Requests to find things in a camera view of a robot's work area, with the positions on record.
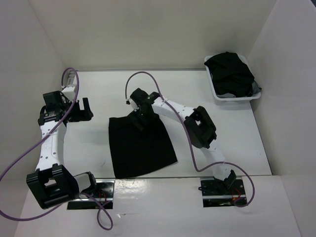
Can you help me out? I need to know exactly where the black skirt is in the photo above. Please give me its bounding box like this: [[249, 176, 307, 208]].
[[108, 117, 177, 179]]

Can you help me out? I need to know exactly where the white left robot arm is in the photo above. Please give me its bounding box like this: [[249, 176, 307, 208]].
[[26, 85, 98, 209]]

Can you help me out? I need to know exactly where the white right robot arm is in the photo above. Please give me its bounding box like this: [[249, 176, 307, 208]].
[[127, 88, 236, 194]]

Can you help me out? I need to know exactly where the pile of black skirts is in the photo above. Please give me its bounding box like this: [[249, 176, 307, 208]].
[[204, 52, 255, 98]]

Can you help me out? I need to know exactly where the white perforated plastic basket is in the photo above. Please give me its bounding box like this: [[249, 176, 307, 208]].
[[204, 54, 261, 102]]

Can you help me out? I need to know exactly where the grey cloth in basket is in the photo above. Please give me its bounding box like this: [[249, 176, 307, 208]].
[[247, 80, 262, 97]]

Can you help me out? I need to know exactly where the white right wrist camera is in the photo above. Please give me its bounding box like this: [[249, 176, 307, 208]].
[[126, 98, 139, 111]]

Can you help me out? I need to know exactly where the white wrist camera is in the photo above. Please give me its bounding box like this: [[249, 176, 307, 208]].
[[126, 98, 139, 111], [61, 70, 77, 101]]

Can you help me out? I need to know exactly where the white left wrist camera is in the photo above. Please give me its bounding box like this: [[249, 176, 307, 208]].
[[61, 70, 77, 101]]

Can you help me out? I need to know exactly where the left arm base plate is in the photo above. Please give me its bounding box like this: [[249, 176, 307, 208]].
[[67, 179, 115, 210]]

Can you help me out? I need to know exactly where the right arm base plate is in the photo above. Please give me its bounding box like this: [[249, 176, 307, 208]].
[[198, 178, 247, 208]]

